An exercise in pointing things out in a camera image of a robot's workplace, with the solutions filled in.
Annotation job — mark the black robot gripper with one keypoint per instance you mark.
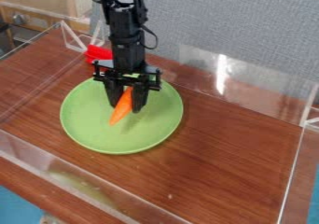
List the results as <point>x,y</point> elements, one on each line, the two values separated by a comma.
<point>126,70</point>

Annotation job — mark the orange toy carrot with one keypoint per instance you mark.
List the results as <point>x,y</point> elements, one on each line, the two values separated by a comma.
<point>122,107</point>

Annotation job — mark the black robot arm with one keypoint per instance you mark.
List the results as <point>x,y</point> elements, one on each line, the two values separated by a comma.
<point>125,16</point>

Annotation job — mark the green round plate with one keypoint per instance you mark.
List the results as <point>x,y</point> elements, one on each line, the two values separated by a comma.
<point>85,113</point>

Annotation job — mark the red plastic block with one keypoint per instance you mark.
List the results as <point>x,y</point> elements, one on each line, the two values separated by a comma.
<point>97,53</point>

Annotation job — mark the clear acrylic enclosure wall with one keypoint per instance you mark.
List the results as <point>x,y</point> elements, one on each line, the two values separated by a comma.
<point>236,165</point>

